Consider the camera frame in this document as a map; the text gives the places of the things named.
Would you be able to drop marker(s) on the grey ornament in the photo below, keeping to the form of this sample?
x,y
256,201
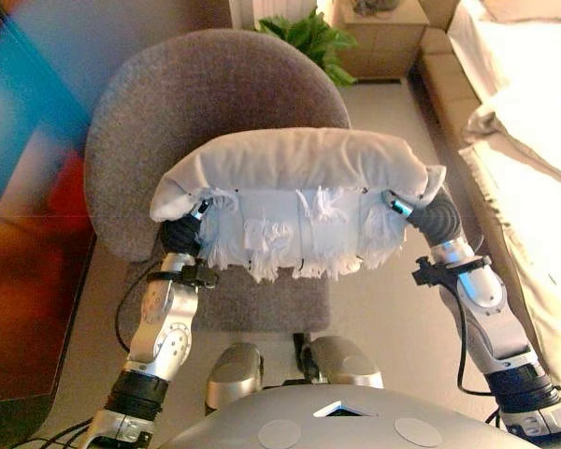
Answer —
x,y
374,4

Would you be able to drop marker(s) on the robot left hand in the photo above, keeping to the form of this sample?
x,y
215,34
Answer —
x,y
180,236

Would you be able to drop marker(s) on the beige pillow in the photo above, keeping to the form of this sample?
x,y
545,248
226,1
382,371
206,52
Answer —
x,y
528,9

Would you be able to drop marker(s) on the green potted plant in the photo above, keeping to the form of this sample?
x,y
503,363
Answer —
x,y
308,37

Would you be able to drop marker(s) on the grey upholstered armchair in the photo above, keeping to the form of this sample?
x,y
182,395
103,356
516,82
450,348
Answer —
x,y
205,103

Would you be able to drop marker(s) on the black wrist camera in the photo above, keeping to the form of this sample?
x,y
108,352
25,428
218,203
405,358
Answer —
x,y
198,276
425,272

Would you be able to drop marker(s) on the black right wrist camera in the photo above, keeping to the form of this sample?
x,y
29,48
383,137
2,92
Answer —
x,y
425,272

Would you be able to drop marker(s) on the beige bed frame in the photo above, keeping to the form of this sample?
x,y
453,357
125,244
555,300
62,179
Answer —
x,y
449,84

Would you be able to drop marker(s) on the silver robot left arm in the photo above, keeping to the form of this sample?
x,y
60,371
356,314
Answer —
x,y
163,337

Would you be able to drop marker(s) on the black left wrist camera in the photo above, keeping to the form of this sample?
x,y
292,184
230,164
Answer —
x,y
198,276

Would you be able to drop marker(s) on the white curtain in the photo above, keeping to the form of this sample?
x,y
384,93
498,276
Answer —
x,y
271,11

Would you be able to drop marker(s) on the grey robot torso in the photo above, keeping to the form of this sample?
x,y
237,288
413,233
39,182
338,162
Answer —
x,y
336,430

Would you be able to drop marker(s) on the white fringed cushion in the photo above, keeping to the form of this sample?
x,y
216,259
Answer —
x,y
299,163

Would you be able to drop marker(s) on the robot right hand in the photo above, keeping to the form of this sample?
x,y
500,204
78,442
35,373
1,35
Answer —
x,y
437,220

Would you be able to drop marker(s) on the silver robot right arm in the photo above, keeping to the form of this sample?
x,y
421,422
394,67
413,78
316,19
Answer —
x,y
491,322

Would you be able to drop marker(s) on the beige nightstand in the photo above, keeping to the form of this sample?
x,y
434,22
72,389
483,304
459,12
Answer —
x,y
383,47

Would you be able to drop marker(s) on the colourful glossy panel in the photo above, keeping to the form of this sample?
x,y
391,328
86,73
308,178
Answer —
x,y
23,210

